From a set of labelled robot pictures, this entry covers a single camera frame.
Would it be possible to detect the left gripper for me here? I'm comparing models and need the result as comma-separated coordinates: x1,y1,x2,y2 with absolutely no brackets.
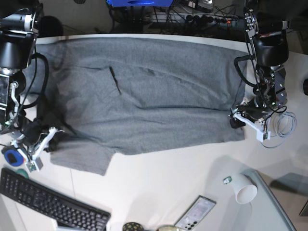
229,97,271,141

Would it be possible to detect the blue orange tape measure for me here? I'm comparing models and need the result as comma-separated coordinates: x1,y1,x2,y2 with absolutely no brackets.
1,147,25,167

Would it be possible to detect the smartphone in clear case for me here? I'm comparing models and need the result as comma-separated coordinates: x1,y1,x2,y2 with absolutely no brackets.
174,196,217,231

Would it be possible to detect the grey t-shirt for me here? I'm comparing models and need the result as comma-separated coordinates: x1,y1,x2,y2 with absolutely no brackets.
37,38,244,175

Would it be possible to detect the gold rimmed round tin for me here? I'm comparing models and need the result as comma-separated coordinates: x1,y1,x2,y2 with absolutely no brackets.
156,225,179,231

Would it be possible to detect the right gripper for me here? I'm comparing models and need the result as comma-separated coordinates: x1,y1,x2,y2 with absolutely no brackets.
9,120,64,172

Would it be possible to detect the white coiled cable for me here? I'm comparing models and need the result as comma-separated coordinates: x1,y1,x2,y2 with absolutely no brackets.
261,111,297,148

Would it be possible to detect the black gold dotted round object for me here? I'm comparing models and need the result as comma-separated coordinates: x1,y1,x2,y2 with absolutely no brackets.
122,222,144,231

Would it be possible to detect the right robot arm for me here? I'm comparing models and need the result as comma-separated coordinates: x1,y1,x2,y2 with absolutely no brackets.
0,0,61,172

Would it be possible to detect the green round object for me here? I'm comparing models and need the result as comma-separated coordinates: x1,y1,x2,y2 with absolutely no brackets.
16,169,29,179

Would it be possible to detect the small green white chip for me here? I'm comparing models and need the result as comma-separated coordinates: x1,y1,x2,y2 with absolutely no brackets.
223,176,232,185

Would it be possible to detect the glass side table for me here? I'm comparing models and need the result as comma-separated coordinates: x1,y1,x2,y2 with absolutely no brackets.
240,169,308,231

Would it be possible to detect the black computer keyboard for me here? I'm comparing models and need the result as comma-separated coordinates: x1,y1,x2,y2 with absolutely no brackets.
0,168,111,231

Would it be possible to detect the black round object at edge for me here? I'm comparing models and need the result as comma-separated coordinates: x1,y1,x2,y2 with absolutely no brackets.
303,79,308,96

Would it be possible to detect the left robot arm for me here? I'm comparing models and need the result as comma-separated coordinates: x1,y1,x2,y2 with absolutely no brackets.
231,0,308,142

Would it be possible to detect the blue box with hole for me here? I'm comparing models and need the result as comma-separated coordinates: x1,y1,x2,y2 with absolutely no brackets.
106,0,173,7

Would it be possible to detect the white paper cup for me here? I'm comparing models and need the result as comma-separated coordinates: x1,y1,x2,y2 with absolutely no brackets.
231,174,257,205

